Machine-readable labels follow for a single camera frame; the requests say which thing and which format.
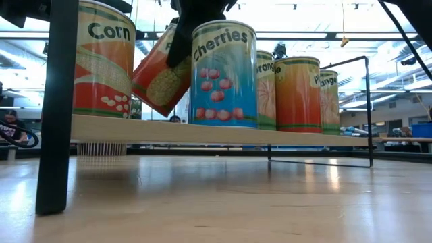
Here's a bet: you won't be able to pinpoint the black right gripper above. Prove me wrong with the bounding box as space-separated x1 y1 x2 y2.
167 0 239 68

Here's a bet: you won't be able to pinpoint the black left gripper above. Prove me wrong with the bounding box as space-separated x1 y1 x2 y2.
0 0 45 28

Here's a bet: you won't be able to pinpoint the green Oranges label can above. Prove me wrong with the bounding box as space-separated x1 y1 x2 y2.
319 70 341 136
256 49 277 131

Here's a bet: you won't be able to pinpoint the Corn label can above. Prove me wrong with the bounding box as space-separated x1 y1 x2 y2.
72 0 137 119

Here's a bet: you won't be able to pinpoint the blue Cherries label can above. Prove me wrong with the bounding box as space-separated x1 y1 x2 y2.
190 19 259 129

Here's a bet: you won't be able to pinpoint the orange Pineapple label can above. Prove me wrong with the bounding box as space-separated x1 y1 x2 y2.
274 56 323 134

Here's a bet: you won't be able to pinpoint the grey blue rolls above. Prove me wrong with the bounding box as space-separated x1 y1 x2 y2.
340 126 369 137

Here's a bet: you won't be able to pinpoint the wooden desk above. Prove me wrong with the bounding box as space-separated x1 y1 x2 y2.
379 136 432 153

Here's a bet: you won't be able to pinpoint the blue storage bin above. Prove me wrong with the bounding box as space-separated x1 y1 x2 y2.
410 123 432 139

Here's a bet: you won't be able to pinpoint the wooden shelf black metal frame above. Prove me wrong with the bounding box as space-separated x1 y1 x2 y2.
35 0 375 216

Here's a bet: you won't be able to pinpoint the black rig-mounted camera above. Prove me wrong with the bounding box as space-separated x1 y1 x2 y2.
271 43 288 61

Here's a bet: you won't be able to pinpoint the black table edge frame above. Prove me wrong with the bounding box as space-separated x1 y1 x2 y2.
0 147 432 165

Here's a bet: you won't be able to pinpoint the black looped cable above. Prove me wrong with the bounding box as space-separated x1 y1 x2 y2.
0 119 41 150

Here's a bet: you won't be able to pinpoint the black aluminium rig frame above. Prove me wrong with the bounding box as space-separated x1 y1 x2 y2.
0 30 419 42

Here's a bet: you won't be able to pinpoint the yellow pendant cord plug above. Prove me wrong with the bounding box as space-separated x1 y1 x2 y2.
340 0 350 48

